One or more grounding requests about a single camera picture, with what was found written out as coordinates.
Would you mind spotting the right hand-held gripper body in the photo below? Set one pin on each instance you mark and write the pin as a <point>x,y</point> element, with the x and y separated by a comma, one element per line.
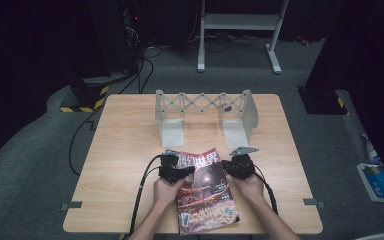
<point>241,165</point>

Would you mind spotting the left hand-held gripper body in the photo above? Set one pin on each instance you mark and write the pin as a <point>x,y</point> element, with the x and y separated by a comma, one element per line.
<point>169,166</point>

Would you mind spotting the white metal expandable book stand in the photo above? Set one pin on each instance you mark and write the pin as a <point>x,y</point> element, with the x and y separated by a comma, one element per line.
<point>171,131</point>

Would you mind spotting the red cover magazine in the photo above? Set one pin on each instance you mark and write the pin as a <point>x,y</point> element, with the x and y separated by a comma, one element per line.
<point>206,200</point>

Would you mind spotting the person's right hand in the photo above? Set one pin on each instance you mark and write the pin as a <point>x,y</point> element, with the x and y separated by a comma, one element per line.
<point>250,188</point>

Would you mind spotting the person's left hand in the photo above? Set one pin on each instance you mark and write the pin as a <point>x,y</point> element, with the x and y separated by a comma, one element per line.
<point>166,193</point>

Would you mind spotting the grey tape piece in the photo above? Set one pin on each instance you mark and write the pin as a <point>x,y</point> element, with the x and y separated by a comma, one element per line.
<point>313,202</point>
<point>71,205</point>

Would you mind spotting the black yellow striped base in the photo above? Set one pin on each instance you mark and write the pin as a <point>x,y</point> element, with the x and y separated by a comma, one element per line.
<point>86,100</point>
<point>323,101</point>

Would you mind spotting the blue white packet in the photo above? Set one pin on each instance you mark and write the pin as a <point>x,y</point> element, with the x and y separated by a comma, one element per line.
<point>370,148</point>

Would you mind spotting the blue book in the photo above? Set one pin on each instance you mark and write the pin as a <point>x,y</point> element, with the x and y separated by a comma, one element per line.
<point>380,183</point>

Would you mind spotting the white metal floor stand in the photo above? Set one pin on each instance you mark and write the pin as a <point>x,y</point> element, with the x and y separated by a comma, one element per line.
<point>241,23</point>

